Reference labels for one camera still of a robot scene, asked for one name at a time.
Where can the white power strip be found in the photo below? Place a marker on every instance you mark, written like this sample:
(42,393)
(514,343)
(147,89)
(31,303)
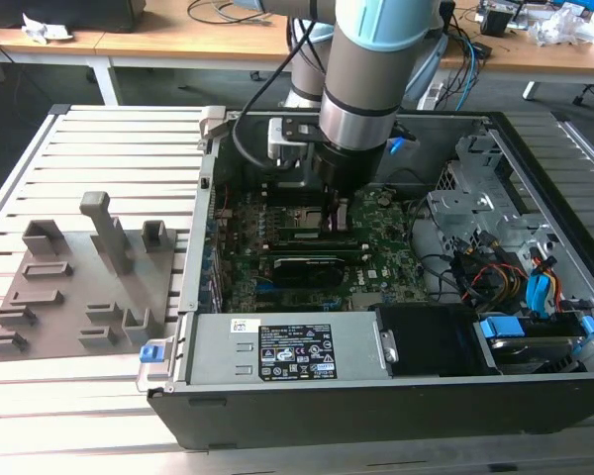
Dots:
(430,94)

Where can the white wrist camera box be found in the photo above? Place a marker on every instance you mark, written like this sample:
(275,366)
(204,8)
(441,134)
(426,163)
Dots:
(289,143)

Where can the black box on desk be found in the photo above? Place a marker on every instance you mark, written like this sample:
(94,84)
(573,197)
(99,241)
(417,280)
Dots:
(69,15)

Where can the green motherboard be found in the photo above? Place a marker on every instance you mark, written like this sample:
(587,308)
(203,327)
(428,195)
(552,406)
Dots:
(376,232)

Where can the metal drive cage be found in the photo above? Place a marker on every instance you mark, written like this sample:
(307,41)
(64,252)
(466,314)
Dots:
(455,208)

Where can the blue case latch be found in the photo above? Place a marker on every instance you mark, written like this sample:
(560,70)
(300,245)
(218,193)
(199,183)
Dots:
(149,354)

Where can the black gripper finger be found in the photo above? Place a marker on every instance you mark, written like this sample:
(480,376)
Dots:
(330,210)
(344,215)

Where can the grey parts rack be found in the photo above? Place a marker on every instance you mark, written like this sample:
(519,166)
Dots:
(89,287)

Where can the clear plastic bags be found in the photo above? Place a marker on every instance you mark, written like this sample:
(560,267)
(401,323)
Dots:
(569,25)

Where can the small black desk device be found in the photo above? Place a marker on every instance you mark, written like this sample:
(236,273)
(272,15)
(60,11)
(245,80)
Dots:
(495,21)

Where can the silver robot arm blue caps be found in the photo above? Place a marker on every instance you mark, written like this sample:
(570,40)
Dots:
(361,74)

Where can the black graphics card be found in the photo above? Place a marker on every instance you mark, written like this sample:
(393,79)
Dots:
(307,272)

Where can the black RAM slot bank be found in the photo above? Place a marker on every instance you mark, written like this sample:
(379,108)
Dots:
(292,194)

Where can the wooden desk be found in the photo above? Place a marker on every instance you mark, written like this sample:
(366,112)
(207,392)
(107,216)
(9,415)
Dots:
(153,29)

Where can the silver coin cell battery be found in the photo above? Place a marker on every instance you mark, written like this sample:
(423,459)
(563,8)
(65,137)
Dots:
(384,200)

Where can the crumpled white paper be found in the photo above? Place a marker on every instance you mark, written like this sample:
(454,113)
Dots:
(44,30)

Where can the grey power supply unit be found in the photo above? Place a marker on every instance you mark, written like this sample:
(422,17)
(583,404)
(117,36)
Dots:
(218,356)

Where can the black PC case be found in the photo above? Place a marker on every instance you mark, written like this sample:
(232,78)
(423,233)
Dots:
(326,415)

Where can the hard disk in blue carrier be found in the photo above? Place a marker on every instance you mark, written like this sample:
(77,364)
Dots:
(500,329)

